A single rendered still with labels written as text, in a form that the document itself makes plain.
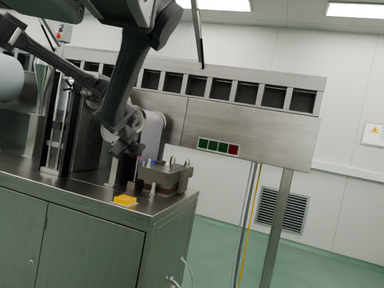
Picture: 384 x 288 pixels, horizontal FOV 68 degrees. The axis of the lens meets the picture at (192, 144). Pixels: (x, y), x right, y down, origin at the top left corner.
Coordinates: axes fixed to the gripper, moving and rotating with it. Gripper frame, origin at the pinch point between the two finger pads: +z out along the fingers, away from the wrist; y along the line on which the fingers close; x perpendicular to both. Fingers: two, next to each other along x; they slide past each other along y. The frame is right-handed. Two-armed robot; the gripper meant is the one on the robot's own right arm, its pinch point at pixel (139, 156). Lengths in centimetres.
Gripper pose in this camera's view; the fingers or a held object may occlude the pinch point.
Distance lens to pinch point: 148.2
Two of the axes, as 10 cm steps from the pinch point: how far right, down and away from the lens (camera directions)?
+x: 3.1, -8.5, 4.4
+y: 9.4, 1.9, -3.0
